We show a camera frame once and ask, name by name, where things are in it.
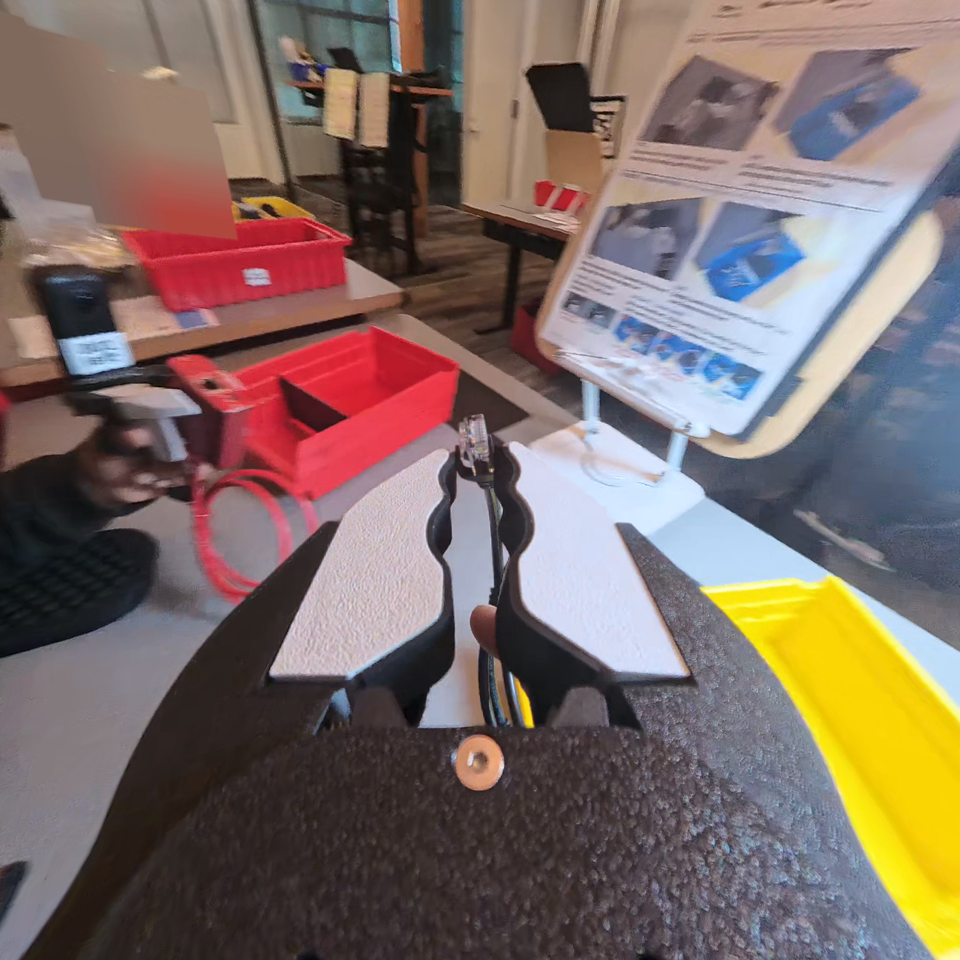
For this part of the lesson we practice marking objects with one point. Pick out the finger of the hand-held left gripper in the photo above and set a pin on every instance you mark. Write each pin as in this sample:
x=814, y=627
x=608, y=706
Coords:
x=161, y=405

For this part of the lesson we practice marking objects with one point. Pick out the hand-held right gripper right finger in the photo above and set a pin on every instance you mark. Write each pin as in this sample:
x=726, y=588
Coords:
x=592, y=592

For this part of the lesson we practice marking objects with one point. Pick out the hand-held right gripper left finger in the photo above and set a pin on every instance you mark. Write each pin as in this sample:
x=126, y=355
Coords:
x=360, y=592

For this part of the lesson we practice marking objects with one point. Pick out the red metal ethernet switch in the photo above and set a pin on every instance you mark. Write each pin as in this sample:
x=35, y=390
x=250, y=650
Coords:
x=214, y=420

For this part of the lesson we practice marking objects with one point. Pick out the red plastic bin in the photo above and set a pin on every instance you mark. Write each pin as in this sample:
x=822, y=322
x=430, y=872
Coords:
x=375, y=405
x=225, y=262

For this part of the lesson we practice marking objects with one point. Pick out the yellow plastic bin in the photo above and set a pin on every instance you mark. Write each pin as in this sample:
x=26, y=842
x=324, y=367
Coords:
x=862, y=712

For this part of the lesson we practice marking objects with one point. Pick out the person's left hand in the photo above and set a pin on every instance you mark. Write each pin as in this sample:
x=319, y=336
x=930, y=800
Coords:
x=127, y=469

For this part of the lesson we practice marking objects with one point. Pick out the person's right hand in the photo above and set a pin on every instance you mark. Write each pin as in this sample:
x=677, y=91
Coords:
x=484, y=630

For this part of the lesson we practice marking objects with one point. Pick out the black chair armrest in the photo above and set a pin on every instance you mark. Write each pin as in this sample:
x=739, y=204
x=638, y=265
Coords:
x=67, y=585

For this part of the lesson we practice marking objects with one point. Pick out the red fabric bag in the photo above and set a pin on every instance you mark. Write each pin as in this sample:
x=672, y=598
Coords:
x=532, y=337

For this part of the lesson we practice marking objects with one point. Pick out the instruction sheet stand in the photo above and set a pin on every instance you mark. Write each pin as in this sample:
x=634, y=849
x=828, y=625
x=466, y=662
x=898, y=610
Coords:
x=750, y=225
x=340, y=105
x=373, y=109

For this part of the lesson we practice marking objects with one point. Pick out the wooden top desk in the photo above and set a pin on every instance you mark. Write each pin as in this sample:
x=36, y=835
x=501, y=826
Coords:
x=525, y=217

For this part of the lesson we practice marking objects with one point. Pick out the cardboard box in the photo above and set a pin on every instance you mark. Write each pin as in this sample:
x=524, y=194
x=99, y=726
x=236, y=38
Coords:
x=574, y=150

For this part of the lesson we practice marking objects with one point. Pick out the wooden post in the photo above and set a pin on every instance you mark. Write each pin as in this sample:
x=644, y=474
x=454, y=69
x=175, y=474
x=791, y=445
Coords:
x=411, y=135

